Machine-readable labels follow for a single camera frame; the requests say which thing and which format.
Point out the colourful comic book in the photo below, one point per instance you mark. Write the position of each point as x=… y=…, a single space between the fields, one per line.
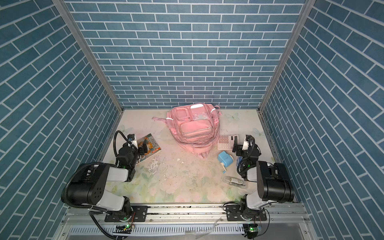
x=153 y=148

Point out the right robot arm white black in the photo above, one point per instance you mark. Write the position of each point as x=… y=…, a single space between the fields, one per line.
x=273 y=181

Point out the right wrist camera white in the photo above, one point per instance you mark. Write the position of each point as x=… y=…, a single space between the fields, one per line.
x=245 y=146

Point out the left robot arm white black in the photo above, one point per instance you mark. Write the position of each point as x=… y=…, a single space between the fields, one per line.
x=87 y=186

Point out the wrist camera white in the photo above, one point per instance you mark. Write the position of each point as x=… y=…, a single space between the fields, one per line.
x=133 y=143
x=245 y=146

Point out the clear plastic pencil case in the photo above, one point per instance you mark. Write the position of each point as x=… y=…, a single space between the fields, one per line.
x=235 y=182

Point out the blue geometry set case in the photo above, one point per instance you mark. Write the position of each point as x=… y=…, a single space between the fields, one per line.
x=239 y=160

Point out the pink white calculator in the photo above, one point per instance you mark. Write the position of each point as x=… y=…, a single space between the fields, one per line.
x=226 y=142

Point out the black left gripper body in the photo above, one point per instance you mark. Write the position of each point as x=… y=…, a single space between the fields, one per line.
x=140 y=147

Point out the pink student backpack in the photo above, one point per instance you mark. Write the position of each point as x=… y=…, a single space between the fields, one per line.
x=195 y=127

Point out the light blue pencil sharpener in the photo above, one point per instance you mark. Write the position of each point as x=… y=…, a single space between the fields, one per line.
x=225 y=160

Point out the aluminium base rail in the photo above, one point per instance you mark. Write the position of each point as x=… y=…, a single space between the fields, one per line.
x=287 y=221

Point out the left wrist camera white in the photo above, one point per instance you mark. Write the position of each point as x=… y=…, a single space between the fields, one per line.
x=133 y=143

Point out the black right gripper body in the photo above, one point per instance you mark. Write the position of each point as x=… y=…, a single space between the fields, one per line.
x=240 y=146

